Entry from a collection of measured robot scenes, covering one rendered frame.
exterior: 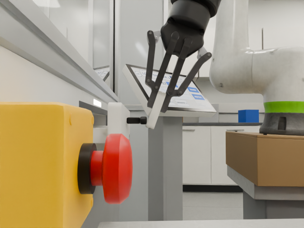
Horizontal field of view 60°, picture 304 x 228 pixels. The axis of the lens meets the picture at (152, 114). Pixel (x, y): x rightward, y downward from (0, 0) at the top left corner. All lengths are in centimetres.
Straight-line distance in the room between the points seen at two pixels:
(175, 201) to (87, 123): 136
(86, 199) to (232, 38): 74
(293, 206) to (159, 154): 80
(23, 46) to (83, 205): 11
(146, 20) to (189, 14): 182
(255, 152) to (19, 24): 55
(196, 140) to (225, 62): 267
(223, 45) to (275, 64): 16
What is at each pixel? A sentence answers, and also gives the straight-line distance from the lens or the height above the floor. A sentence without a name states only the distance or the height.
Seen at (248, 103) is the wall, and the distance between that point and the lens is 427.
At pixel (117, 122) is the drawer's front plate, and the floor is 90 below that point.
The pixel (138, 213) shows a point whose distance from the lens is 228.
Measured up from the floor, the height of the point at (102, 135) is 88.
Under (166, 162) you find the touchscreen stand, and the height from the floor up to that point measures 69.
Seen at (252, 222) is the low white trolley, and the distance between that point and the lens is 43.
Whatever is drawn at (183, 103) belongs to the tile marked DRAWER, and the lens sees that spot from 139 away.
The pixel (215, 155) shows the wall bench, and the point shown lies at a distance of 350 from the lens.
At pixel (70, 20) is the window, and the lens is 40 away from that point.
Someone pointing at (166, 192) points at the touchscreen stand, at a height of 54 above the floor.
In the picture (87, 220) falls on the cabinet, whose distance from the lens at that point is 44.
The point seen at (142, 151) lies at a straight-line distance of 216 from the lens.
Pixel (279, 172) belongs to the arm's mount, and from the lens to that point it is 66.
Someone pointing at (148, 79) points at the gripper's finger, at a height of 98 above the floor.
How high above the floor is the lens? 90
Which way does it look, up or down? 2 degrees up
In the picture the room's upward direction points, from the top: straight up
